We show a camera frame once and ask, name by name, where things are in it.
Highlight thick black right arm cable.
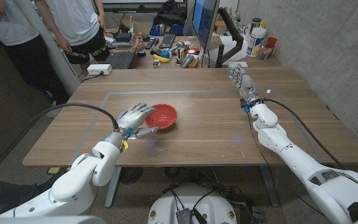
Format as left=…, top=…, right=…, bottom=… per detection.
left=260, top=98, right=346, bottom=170

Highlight white power strip box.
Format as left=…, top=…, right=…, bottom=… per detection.
left=86, top=63, right=113, bottom=76

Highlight black desktop keyboard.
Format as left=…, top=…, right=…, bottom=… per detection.
left=158, top=34, right=177, bottom=50

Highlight computer monitor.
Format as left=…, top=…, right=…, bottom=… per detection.
left=191, top=0, right=221, bottom=52

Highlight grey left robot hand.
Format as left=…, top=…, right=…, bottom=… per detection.
left=106, top=103, right=158, bottom=147

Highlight grey metal table leg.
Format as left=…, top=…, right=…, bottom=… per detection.
left=259, top=164, right=280, bottom=208
left=104, top=167, right=122, bottom=208

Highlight dark lidded bottle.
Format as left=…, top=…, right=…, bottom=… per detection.
left=249, top=17, right=262, bottom=35

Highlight blue bag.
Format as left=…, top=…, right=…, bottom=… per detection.
left=150, top=24, right=185, bottom=36

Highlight white slanted pole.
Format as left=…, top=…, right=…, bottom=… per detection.
left=16, top=0, right=82, bottom=96

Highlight black laptop keyboard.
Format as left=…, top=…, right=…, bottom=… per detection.
left=104, top=50, right=135, bottom=70

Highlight black round floor fan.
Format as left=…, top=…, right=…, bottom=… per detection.
left=119, top=167, right=144, bottom=185

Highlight person in camouflage shorts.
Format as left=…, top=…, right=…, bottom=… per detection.
left=34, top=0, right=111, bottom=75

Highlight black backpack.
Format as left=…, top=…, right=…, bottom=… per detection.
left=152, top=0, right=188, bottom=27

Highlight clear glass jar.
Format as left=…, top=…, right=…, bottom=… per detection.
left=259, top=42, right=273, bottom=60

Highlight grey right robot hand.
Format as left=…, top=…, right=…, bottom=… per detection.
left=228, top=63, right=260, bottom=108

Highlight person in black trousers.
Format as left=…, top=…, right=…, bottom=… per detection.
left=0, top=0, right=71, bottom=118

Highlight red bowl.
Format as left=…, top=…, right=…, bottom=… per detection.
left=144, top=103, right=178, bottom=130

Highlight seated person dark trousers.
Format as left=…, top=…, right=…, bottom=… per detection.
left=0, top=167, right=67, bottom=215

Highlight large white labelled canister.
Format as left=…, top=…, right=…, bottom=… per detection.
left=246, top=27, right=267, bottom=58

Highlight white robot torso base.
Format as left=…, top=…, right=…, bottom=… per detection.
left=147, top=185, right=238, bottom=224

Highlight yellow banana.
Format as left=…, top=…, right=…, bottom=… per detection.
left=152, top=54, right=170, bottom=63

